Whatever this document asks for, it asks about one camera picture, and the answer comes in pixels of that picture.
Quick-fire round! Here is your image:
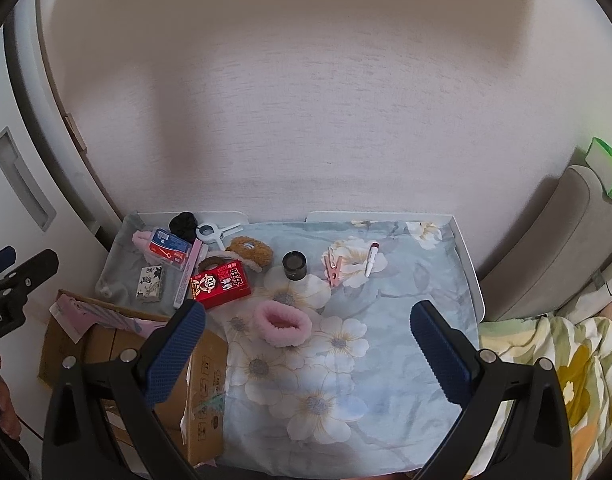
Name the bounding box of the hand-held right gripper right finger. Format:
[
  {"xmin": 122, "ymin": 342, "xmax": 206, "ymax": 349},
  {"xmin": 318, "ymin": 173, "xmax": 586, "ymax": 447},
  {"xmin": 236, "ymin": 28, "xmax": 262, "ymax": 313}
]
[{"xmin": 410, "ymin": 300, "xmax": 572, "ymax": 480}]

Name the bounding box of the brown hair tie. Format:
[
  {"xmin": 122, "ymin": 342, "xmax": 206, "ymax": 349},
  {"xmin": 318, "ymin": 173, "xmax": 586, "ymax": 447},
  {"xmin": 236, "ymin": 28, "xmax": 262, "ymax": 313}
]
[{"xmin": 198, "ymin": 255, "xmax": 233, "ymax": 277}]

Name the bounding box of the small printed tissue packet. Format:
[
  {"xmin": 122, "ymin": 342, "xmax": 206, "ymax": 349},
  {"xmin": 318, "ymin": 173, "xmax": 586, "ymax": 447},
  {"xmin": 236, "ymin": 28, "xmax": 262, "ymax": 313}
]
[{"xmin": 136, "ymin": 265, "xmax": 165, "ymax": 303}]

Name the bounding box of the blue and red packet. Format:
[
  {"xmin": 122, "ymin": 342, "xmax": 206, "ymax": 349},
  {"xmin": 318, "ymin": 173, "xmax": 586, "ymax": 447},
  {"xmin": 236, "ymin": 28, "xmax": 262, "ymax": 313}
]
[{"xmin": 151, "ymin": 228, "xmax": 195, "ymax": 267}]

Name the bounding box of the long pink box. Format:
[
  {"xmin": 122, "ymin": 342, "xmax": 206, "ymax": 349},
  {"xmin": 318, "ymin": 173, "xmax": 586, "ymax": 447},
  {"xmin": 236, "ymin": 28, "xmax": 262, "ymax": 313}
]
[{"xmin": 173, "ymin": 239, "xmax": 205, "ymax": 310}]

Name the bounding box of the red milk carton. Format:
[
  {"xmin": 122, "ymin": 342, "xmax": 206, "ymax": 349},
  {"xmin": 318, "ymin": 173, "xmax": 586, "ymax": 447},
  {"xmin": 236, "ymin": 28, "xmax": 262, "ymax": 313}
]
[{"xmin": 188, "ymin": 260, "xmax": 253, "ymax": 311}]

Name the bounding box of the pink striped package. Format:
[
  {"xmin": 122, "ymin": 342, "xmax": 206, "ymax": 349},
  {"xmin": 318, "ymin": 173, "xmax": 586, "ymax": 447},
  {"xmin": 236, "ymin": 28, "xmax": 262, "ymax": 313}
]
[{"xmin": 50, "ymin": 294, "xmax": 163, "ymax": 345}]

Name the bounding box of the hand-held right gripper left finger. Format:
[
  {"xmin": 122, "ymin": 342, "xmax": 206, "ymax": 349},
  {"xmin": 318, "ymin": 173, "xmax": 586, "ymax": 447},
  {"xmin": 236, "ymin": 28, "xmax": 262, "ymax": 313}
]
[{"xmin": 42, "ymin": 299, "xmax": 221, "ymax": 480}]

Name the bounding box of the brown plush pouch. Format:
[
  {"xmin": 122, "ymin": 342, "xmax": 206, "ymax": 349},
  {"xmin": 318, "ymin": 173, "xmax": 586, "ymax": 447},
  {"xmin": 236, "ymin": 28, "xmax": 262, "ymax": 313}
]
[{"xmin": 224, "ymin": 236, "xmax": 275, "ymax": 274}]

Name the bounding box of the person's left hand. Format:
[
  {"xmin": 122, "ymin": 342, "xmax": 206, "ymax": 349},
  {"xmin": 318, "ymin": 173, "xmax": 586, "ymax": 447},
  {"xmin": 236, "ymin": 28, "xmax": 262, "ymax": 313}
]
[{"xmin": 0, "ymin": 347, "xmax": 23, "ymax": 439}]

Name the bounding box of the blue floral cloth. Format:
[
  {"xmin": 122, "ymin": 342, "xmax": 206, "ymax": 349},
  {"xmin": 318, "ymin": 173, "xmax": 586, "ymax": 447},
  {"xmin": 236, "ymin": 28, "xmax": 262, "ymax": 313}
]
[{"xmin": 95, "ymin": 214, "xmax": 481, "ymax": 476}]

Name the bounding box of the recessed grey wardrobe handle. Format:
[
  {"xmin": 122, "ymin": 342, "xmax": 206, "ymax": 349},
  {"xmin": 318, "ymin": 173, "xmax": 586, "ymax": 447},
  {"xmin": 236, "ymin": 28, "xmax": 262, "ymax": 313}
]
[{"xmin": 0, "ymin": 127, "xmax": 55, "ymax": 232}]

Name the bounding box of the black round jar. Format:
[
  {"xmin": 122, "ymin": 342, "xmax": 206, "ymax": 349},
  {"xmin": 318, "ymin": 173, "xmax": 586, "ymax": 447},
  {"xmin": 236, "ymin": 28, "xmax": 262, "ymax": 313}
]
[{"xmin": 282, "ymin": 251, "xmax": 309, "ymax": 281}]

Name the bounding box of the pink clothes peg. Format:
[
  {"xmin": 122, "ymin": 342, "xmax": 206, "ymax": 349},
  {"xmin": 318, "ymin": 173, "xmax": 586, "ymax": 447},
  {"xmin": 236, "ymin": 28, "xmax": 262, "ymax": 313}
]
[{"xmin": 322, "ymin": 254, "xmax": 345, "ymax": 289}]

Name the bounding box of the green yellow floral quilt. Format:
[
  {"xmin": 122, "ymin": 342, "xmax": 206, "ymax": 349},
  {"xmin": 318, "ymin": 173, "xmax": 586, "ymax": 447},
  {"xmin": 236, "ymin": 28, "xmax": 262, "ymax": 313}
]
[{"xmin": 460, "ymin": 295, "xmax": 612, "ymax": 480}]

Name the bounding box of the white plastic clip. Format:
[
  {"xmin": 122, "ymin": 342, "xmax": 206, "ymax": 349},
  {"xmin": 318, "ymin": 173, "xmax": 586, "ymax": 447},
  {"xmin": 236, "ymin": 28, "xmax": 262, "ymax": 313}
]
[{"xmin": 196, "ymin": 221, "xmax": 243, "ymax": 251}]

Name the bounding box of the white rimmed table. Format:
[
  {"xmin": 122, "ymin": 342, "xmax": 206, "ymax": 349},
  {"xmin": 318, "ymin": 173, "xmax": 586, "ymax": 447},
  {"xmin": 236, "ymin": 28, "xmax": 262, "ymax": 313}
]
[{"xmin": 121, "ymin": 210, "xmax": 485, "ymax": 323}]

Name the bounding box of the black cable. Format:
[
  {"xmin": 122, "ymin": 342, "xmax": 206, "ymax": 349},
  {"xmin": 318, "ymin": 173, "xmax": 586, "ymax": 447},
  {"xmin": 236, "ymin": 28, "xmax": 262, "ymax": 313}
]
[{"xmin": 13, "ymin": 412, "xmax": 46, "ymax": 441}]

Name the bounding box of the green tissue packet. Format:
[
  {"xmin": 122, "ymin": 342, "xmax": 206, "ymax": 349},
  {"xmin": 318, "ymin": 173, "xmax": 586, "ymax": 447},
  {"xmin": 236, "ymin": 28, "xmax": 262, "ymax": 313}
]
[{"xmin": 586, "ymin": 137, "xmax": 612, "ymax": 204}]

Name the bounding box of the black scrunchie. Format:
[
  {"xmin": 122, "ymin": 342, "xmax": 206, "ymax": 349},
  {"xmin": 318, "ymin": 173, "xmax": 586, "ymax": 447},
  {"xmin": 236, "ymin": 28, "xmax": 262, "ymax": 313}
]
[{"xmin": 169, "ymin": 212, "xmax": 200, "ymax": 242}]

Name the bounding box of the brown cardboard box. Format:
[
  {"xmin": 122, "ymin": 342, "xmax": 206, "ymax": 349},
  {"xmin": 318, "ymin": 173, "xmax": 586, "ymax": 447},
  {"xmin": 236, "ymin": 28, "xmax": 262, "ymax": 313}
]
[{"xmin": 38, "ymin": 289, "xmax": 230, "ymax": 467}]

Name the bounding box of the pink plush headband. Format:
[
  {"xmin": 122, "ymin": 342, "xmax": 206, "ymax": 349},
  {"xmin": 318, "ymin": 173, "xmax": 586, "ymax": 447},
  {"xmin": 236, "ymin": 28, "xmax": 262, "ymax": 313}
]
[{"xmin": 132, "ymin": 230, "xmax": 157, "ymax": 257}]

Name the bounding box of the pink fluffy scrunchie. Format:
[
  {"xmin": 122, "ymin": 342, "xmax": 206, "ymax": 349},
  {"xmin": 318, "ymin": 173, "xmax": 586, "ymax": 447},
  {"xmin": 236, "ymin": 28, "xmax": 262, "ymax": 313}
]
[{"xmin": 253, "ymin": 300, "xmax": 315, "ymax": 349}]

